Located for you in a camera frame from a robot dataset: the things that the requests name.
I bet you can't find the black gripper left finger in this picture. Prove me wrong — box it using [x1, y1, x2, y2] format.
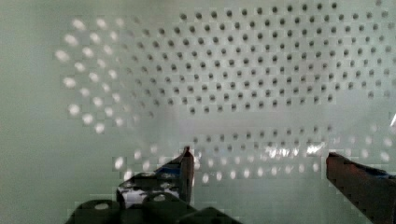
[64, 147, 242, 224]

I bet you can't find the mint green plastic strainer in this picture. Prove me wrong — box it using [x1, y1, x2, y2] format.
[1, 0, 395, 224]

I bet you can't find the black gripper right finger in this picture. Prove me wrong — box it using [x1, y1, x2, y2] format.
[326, 152, 396, 224]

